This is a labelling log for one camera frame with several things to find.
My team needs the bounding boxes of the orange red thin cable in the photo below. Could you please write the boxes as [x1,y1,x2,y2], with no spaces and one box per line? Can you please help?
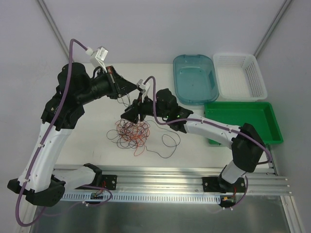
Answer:
[114,118,150,157]

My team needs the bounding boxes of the purple thin cable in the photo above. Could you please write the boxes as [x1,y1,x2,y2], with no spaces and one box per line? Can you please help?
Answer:
[146,133,181,159]

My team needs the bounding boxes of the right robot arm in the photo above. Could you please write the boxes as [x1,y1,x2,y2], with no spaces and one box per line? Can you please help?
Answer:
[121,88,266,193]

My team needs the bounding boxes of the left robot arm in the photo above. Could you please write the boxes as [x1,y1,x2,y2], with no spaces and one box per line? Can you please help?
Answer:
[7,63,137,207]

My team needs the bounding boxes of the teal transparent plastic tub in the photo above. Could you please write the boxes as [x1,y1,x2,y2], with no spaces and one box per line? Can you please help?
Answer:
[173,54,219,105]

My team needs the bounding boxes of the white perforated plastic basket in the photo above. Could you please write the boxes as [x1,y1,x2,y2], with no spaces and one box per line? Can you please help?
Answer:
[213,53,268,101]

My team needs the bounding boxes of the green plastic tray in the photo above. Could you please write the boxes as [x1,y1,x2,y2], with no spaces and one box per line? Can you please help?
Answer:
[205,101,283,145]

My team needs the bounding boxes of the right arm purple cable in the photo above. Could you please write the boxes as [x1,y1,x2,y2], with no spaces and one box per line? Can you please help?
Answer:
[144,75,272,165]

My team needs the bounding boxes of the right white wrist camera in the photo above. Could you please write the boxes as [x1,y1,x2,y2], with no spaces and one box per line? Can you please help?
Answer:
[137,79,150,102]

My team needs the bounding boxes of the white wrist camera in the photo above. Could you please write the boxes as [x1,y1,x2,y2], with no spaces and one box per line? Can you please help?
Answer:
[137,79,150,102]
[86,46,108,72]

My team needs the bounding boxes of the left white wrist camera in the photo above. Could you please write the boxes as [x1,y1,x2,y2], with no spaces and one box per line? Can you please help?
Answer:
[86,46,108,72]

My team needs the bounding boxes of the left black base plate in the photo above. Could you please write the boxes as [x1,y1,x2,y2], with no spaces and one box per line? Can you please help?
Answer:
[100,175,118,190]

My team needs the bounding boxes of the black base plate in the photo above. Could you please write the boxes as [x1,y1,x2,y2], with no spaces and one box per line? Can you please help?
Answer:
[100,175,118,190]
[202,177,220,192]

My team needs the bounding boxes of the aluminium mounting rail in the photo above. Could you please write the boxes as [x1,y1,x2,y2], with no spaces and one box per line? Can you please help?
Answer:
[53,145,292,196]

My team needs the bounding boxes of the left aluminium frame post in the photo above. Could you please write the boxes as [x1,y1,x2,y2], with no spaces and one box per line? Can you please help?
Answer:
[35,0,69,66]

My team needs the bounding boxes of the aluminium frame post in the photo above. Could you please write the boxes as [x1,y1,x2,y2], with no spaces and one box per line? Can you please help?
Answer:
[35,0,69,66]
[253,0,293,58]

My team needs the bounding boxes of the white slotted cable duct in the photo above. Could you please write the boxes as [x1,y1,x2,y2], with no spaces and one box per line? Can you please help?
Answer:
[61,192,221,204]

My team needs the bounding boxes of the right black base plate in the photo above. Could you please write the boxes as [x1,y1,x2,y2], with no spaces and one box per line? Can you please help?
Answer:
[202,177,220,192]

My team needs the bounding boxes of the right aluminium frame post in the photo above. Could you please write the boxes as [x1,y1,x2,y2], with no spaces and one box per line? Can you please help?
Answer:
[253,0,293,58]

